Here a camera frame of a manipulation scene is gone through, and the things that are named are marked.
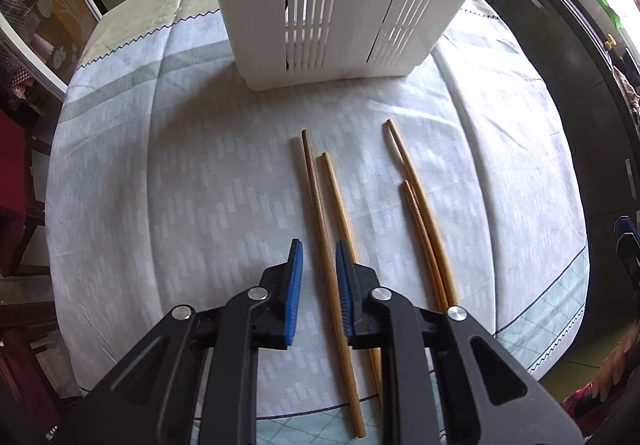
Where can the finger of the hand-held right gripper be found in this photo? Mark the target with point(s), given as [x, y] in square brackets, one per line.
[630, 250]

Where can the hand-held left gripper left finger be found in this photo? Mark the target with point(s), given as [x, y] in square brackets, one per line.
[292, 295]

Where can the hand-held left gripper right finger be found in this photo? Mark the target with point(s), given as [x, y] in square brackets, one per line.
[345, 295]

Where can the brown wooden chopstick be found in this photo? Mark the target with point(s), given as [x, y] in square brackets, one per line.
[414, 207]
[338, 197]
[313, 185]
[425, 210]

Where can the white slotted utensil holder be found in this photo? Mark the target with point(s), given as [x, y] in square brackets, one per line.
[260, 0]

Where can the person's right hand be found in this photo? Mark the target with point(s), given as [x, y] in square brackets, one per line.
[617, 365]

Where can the person's floral clothing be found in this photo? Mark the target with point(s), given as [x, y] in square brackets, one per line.
[582, 402]

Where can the brown rag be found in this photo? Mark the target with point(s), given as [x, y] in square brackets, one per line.
[627, 90]

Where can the pale patterned tablecloth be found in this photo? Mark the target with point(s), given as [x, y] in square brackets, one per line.
[150, 175]

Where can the dark base cabinets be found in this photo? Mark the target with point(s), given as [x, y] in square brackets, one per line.
[560, 75]

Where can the green plastic container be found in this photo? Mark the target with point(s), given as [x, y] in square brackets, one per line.
[605, 7]

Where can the dark wooden chair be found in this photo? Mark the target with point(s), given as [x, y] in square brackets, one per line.
[30, 365]

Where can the red upholstered chair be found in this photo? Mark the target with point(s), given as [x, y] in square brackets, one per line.
[12, 165]

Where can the checkered apron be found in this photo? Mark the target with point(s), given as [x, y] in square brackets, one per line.
[12, 82]

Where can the glass sliding door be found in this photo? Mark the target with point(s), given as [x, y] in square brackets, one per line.
[45, 20]

